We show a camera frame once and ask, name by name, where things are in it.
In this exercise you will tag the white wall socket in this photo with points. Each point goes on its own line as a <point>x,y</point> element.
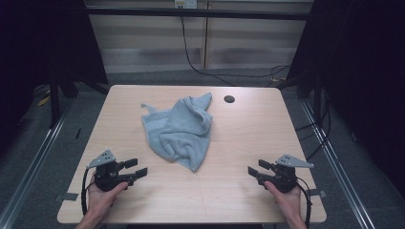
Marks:
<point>185,4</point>

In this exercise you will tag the light blue terry towel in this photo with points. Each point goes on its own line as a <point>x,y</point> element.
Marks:
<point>184,133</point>

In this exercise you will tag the person's right hand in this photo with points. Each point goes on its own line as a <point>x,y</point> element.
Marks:
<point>289,203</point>

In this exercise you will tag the yellow object on floor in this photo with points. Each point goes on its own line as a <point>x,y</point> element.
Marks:
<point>43,101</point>

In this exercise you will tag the small black floor item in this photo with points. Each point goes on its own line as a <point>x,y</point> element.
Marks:
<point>78,133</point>

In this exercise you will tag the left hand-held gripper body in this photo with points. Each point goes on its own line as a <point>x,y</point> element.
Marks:
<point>106,178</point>

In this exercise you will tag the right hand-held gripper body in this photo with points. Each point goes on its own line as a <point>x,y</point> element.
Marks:
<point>285,178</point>

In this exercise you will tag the black stand leg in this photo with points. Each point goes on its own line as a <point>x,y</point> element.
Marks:
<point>54,101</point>

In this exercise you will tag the grey tape strip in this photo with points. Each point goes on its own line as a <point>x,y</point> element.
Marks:
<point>318,193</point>
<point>67,197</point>

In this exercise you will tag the black horizontal bar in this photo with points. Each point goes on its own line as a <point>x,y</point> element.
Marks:
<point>197,13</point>

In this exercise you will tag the black curtain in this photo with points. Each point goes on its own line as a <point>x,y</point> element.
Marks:
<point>38,47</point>
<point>366,79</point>

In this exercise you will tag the metal floor rail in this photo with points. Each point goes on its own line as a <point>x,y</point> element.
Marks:
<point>35,162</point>
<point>337,165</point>

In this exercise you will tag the person's left hand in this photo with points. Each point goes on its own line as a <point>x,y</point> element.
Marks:
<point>100,202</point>

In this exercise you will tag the dark round table grommet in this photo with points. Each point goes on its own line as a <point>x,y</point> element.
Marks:
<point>229,99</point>

